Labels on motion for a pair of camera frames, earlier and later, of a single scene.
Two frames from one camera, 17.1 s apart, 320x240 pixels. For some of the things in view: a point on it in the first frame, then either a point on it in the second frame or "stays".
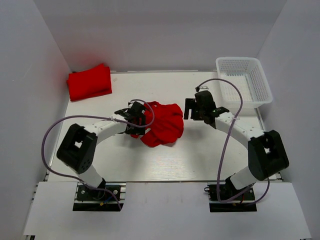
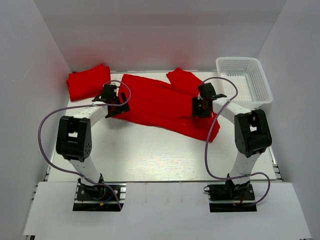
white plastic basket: (247, 74) stays
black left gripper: (136, 131) -> (123, 107)
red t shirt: (168, 126) -> (168, 105)
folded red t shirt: (89, 83) stays
